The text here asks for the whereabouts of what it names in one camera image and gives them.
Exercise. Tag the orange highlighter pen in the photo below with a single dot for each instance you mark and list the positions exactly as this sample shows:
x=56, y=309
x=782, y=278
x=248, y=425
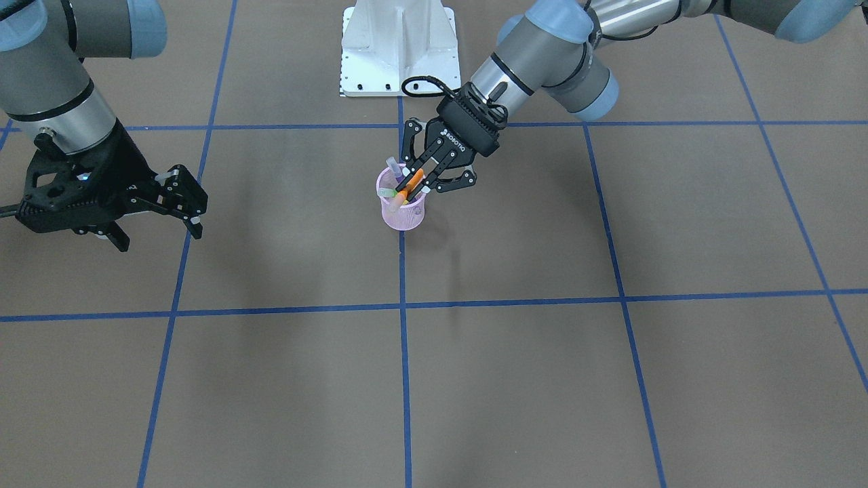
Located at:
x=401, y=198

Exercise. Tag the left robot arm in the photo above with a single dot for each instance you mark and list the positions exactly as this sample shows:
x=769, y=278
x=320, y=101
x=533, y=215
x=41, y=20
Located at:
x=552, y=48

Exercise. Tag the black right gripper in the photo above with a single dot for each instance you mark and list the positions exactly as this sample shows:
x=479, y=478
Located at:
x=133, y=168

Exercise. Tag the pink mesh pen holder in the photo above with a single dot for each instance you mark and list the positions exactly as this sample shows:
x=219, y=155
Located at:
x=409, y=215

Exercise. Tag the purple highlighter pen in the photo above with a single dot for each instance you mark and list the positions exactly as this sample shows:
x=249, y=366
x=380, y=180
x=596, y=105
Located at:
x=395, y=168

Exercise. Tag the white pedestal column base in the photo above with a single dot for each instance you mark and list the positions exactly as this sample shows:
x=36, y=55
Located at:
x=387, y=42

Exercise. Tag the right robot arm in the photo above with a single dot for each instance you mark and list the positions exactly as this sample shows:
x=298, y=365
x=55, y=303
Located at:
x=46, y=90

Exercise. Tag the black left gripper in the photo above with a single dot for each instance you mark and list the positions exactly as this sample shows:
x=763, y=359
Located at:
x=453, y=135

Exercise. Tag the blue tape grid lines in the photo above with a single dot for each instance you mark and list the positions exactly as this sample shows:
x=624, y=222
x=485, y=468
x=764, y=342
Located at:
x=674, y=295

